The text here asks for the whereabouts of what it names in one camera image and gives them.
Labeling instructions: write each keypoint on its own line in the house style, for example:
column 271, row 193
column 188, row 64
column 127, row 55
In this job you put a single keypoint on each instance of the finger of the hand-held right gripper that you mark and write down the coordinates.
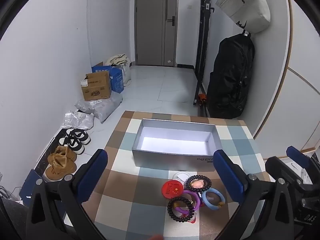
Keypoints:
column 280, row 170
column 297, row 155

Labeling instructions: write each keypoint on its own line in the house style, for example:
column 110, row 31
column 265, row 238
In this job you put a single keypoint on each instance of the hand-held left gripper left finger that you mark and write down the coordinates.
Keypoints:
column 92, row 172

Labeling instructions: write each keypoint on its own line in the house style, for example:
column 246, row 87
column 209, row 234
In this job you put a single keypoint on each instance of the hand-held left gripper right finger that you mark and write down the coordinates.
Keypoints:
column 230, row 177

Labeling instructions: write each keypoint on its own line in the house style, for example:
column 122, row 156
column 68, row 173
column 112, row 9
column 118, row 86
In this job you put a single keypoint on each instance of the silver cardboard box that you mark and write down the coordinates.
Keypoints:
column 175, row 158

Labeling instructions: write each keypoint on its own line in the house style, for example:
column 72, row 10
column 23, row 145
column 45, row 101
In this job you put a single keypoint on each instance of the red round badge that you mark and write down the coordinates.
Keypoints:
column 172, row 188

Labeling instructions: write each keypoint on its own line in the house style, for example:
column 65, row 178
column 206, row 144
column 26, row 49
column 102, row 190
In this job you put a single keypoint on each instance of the tan boot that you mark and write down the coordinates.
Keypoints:
column 66, row 153
column 60, row 168

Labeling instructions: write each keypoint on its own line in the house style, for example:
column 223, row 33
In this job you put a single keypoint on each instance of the black white sneaker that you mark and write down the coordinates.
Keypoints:
column 72, row 145
column 80, row 136

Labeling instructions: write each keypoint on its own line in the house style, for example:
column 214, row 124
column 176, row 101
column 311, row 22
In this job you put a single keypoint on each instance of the checkered tablecloth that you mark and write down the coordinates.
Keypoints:
column 125, row 205

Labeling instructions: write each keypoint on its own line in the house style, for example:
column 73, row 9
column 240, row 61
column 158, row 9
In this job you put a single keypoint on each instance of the black floor mat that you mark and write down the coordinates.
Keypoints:
column 50, row 145

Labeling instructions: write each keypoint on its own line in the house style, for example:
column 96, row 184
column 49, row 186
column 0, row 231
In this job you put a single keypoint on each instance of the white wardrobe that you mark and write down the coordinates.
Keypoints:
column 287, row 105

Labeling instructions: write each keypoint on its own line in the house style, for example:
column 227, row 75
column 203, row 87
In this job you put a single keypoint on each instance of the silver foil bag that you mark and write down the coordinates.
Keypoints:
column 77, row 121

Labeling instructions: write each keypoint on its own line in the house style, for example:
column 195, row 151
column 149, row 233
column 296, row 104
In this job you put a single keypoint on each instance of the navy shoe box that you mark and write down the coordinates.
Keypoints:
column 28, row 187

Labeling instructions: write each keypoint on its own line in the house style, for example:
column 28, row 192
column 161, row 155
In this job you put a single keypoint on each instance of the grey mailer bag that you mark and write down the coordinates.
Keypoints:
column 105, row 107

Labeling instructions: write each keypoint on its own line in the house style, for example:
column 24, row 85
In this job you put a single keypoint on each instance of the orange black tool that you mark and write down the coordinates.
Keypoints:
column 202, row 97

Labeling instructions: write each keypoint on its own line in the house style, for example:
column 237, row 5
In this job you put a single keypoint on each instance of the brown cardboard box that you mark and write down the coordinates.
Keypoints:
column 97, row 87

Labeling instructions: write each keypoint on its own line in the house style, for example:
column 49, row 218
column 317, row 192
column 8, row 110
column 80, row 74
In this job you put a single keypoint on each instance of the blue cardboard box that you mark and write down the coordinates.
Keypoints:
column 117, row 80

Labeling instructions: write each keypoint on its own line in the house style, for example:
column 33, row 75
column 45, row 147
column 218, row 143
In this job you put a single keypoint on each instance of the black backpack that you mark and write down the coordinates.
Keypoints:
column 230, row 80

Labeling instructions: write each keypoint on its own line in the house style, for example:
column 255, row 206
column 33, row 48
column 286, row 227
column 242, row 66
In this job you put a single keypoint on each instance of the cream fabric bag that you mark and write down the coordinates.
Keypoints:
column 117, row 59

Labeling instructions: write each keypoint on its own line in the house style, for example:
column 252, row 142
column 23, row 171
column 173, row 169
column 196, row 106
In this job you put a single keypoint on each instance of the grey door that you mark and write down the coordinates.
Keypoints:
column 150, row 30

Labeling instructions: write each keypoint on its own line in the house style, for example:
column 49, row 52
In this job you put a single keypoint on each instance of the white canvas bag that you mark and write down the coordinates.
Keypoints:
column 245, row 7

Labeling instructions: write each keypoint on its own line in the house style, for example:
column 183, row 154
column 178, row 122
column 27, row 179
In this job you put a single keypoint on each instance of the black metal frame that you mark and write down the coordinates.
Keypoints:
column 203, row 30

